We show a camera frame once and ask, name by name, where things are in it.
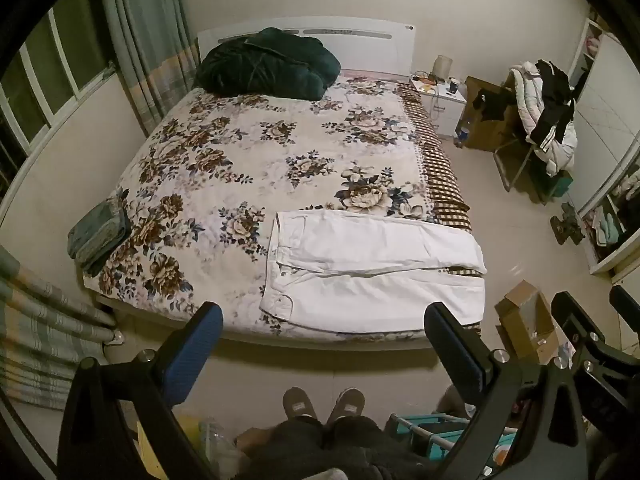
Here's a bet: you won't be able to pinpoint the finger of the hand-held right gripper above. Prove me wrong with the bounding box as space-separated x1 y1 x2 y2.
551 291 640 392
609 284 640 326

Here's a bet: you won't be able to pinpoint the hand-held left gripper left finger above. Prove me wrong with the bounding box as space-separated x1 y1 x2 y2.
56 301 224 480

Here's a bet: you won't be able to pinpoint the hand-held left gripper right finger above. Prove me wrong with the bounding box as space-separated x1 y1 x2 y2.
423 301 589 480

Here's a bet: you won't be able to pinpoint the white pants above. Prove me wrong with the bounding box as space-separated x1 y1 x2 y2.
258 209 488 333

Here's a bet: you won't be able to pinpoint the open cardboard box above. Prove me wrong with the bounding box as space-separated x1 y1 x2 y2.
495 280 568 366

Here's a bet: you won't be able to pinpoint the yellow bag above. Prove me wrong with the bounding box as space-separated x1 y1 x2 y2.
135 412 201 480

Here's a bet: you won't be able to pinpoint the teal rack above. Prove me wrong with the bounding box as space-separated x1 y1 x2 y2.
385 412 518 480

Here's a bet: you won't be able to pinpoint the dark green slippers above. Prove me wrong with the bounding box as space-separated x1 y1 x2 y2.
550 202 586 246

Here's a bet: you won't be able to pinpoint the clear plastic bottle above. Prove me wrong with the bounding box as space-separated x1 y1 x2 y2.
197 420 236 466

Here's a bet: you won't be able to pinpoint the grey slipper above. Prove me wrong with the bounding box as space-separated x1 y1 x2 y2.
282 386 321 421
327 387 366 418

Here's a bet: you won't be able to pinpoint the green box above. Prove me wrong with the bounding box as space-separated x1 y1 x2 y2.
542 170 573 201

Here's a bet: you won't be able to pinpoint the folded grey-green clothes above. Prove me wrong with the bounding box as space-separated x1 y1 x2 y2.
67 200 132 277

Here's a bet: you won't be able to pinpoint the green striped curtain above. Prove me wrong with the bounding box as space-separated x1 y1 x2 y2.
0 245 118 406
97 0 201 136

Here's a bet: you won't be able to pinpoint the person's legs in dark trousers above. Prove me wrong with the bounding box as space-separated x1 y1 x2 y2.
235 415 436 480

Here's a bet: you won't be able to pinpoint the metal folding chair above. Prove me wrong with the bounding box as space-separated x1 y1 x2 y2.
492 135 551 193

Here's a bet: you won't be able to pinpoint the floral blanket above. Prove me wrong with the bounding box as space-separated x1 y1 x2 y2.
97 77 441 336

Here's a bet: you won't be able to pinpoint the brown checkered bed sheet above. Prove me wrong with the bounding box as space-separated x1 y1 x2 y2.
397 82 483 336

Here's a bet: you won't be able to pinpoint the white wardrobe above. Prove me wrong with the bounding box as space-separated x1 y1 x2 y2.
567 7 640 276

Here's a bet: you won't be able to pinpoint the blue water bottle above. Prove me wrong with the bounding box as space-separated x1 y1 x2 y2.
454 112 473 148

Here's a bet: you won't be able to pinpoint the chair with piled clothes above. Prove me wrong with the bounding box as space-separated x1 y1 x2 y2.
510 61 578 177

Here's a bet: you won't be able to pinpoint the black clothing with stripes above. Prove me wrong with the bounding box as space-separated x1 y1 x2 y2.
530 59 576 146

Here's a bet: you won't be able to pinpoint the black cloth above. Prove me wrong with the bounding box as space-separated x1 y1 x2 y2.
472 87 516 121

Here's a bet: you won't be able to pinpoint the white nightstand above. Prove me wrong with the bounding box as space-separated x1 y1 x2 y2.
411 74 468 140

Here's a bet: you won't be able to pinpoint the dark green duvet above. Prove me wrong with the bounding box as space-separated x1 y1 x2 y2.
192 27 342 101

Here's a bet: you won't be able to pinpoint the window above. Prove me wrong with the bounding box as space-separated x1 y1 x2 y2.
0 0 118 181

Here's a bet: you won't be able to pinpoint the bed with white headboard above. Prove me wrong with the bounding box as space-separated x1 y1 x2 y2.
95 16 483 361

